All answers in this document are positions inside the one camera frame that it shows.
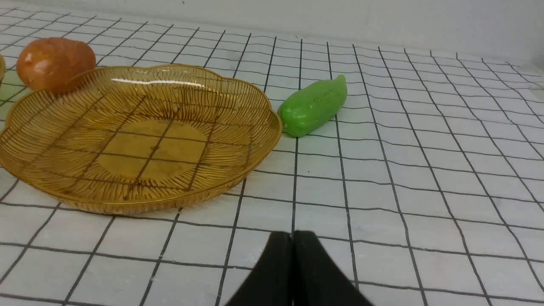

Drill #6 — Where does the green glass plate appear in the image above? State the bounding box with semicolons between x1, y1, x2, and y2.
0;55;6;84

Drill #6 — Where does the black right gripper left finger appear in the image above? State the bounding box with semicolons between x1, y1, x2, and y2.
227;231;293;306

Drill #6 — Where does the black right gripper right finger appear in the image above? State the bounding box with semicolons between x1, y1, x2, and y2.
293;231;372;306

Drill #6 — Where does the green gourd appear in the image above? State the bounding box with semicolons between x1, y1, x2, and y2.
277;75;347;138

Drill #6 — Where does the brown potato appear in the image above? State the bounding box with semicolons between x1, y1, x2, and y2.
16;37;96;90

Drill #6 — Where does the amber glass plate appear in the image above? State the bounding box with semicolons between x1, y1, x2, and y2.
1;65;282;215

